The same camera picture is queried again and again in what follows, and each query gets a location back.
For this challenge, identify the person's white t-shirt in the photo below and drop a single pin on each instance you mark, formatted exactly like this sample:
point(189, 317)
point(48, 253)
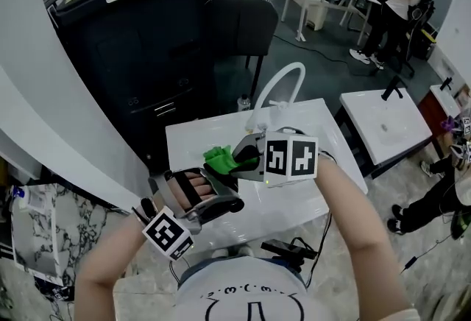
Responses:
point(243, 297)

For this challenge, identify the black power adapter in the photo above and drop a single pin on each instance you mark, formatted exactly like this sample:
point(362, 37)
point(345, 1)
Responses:
point(411, 263)

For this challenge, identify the black waist battery pack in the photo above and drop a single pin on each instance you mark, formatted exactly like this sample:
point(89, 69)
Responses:
point(287, 249)

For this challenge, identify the white waste bin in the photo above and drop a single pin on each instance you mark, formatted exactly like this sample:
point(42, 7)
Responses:
point(316, 14)

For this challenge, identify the person's blue jeans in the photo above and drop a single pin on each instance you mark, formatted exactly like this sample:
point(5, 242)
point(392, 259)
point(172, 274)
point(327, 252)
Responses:
point(191, 269)

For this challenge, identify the dark grey chair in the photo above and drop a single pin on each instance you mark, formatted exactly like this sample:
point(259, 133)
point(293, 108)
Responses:
point(239, 25)

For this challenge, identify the white sink basin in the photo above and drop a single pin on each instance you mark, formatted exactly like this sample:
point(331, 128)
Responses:
point(206, 139)

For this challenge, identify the black backpack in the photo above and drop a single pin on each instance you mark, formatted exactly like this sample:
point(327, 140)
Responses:
point(419, 10)

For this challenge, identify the black office chair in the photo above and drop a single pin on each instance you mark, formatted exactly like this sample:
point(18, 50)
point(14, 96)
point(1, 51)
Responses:
point(408, 43)

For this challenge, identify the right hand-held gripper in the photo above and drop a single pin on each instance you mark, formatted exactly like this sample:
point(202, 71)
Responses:
point(290, 159)

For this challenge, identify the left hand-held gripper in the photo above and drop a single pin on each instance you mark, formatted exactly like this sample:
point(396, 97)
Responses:
point(167, 235)

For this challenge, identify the black case with yellow top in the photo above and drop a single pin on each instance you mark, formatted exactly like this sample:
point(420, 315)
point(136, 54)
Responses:
point(429, 43)

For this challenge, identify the large black printer machine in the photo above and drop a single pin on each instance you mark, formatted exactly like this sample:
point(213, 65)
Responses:
point(129, 54)

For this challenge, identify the white curved faucet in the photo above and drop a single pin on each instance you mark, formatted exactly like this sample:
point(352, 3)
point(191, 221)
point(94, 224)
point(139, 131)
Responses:
point(283, 73)

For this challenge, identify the green cloth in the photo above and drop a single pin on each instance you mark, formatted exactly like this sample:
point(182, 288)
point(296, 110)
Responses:
point(221, 161)

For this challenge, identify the black faucet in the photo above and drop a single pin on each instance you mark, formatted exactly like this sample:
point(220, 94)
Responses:
point(391, 89)

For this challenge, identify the person's right forearm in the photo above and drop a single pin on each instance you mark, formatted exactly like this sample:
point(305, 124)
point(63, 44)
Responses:
point(360, 238)

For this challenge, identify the black oval bag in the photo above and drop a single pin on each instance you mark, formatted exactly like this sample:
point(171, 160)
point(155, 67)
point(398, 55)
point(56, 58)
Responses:
point(461, 225)

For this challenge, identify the person's white shoe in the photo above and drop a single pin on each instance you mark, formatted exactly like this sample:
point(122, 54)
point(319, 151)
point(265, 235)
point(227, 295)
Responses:
point(221, 252)
point(244, 251)

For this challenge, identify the white sink with black faucet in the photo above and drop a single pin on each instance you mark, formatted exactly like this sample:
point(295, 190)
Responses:
point(386, 128)

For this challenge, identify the person's left forearm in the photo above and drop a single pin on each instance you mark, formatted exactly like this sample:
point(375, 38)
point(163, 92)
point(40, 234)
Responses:
point(110, 275)

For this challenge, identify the person's left hand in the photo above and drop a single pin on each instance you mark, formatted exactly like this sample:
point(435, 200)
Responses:
point(195, 190)

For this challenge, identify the marble pattern sink cabinet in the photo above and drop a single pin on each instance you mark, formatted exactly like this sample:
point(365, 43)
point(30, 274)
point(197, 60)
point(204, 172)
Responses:
point(55, 235)

